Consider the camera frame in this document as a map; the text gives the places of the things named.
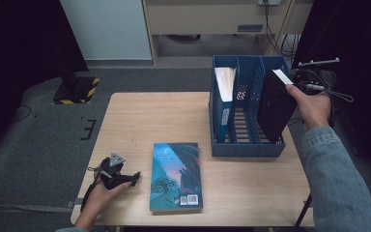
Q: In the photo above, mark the blue file rack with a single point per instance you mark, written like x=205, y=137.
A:
x=248, y=150

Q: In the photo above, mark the wooden desk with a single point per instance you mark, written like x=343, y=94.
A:
x=206, y=19

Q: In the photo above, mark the person's right hand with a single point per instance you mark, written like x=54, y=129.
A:
x=314, y=109

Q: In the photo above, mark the white power strip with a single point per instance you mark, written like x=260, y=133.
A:
x=269, y=2

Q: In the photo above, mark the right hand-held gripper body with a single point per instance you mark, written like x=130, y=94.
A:
x=309, y=77

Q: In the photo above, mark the thick blue book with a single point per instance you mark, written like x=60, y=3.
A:
x=225, y=87

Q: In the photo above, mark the grey tape strip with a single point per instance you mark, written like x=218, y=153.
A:
x=74, y=203

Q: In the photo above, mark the black book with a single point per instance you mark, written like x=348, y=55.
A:
x=275, y=106

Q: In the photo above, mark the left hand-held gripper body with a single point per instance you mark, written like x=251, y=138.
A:
x=114, y=170

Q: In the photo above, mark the person's left hand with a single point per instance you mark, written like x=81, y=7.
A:
x=101, y=199

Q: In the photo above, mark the teal illustrated book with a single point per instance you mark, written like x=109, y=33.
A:
x=175, y=177

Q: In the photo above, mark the pale panel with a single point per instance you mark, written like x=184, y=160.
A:
x=106, y=29

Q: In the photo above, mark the striped stand base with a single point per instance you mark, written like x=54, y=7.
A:
x=83, y=92

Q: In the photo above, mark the grey vent grille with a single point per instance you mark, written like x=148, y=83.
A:
x=250, y=28

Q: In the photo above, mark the black curtain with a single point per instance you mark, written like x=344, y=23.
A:
x=357, y=32

